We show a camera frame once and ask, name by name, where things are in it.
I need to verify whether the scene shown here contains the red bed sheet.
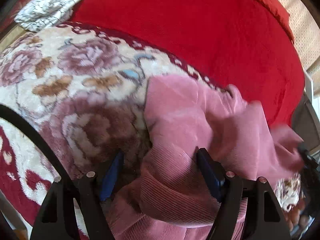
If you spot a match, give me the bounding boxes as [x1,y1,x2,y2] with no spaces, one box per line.
[67,0,305,127]

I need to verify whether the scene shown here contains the floral fleece blanket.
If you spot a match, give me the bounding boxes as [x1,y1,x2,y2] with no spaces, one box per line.
[0,21,302,240]

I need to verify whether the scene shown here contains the beige dotted curtain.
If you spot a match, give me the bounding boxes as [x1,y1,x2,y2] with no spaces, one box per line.
[269,0,320,72]

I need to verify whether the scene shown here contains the white patterned pillow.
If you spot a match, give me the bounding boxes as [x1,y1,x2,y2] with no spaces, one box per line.
[14,0,105,32]

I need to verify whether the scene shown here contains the red quilt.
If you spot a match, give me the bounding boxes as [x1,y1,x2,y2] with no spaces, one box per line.
[239,0,295,44]

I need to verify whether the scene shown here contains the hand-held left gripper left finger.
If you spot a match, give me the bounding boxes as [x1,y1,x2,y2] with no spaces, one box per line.
[30,150,125,240]

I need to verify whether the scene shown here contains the pink corduroy garment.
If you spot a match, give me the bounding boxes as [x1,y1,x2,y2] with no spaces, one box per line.
[106,74,306,240]

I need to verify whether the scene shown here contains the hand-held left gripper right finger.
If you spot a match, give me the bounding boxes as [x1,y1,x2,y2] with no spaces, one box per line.
[196,148,292,240]

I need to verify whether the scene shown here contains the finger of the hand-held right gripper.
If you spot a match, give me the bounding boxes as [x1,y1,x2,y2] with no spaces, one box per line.
[298,142,320,174]

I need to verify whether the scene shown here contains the white furniture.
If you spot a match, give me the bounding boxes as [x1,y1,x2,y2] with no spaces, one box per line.
[303,64,320,102]

